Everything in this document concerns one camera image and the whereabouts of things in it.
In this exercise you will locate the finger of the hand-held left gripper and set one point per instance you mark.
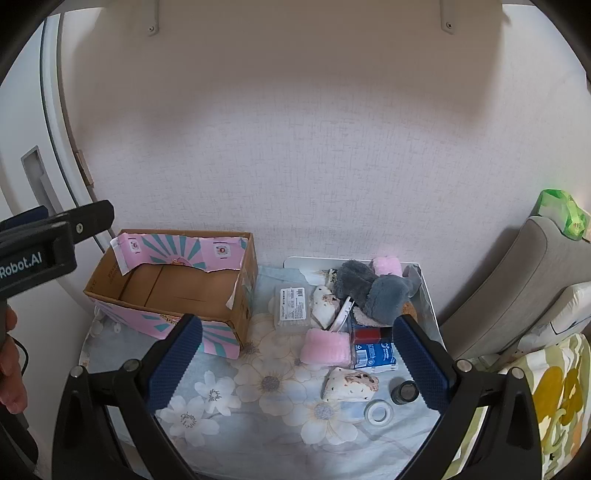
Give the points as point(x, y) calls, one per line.
point(94, 217)

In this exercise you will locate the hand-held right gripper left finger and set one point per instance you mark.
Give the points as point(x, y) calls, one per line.
point(178, 364)

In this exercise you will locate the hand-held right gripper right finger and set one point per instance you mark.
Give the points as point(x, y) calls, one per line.
point(420, 369)

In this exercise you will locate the small dark bottle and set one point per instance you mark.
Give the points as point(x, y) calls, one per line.
point(405, 392)

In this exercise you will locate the blue and white packet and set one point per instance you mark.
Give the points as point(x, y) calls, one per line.
point(376, 357)

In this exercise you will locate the clear tape roll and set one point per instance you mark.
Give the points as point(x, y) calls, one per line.
point(378, 412)

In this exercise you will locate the white spotted sock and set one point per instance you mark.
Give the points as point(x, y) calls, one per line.
point(325, 307)
point(348, 383)

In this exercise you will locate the clear plastic tray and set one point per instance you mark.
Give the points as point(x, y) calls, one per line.
point(427, 295)

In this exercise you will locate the pink patterned cardboard box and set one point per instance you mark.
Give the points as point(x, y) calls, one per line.
point(157, 288)

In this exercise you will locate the grey plush toy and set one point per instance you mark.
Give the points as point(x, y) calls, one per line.
point(369, 290)

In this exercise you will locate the pink fluffy cloth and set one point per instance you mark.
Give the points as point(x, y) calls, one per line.
point(323, 348)
point(387, 266)

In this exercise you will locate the clear plastic labelled box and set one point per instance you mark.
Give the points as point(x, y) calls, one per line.
point(295, 309)

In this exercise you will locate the person's left hand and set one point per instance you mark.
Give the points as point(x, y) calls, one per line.
point(10, 378)

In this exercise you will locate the door hinge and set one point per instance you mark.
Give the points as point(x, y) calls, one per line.
point(84, 166)

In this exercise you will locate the brown plush toy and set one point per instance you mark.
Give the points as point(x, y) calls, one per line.
point(410, 310)

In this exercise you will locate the red small box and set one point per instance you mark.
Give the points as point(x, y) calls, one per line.
point(369, 333)

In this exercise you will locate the white door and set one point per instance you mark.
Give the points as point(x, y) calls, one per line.
point(27, 138)

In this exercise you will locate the grey cushion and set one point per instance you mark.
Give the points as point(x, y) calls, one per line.
point(512, 290)

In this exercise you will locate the yellow floral blanket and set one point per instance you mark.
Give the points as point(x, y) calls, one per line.
point(558, 401)

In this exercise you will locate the white pillow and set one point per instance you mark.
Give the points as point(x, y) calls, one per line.
point(561, 318)

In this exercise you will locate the green packet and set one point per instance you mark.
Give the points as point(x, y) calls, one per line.
point(561, 212)

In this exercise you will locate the wall bracket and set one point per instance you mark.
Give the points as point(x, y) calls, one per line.
point(448, 16)
point(153, 18)

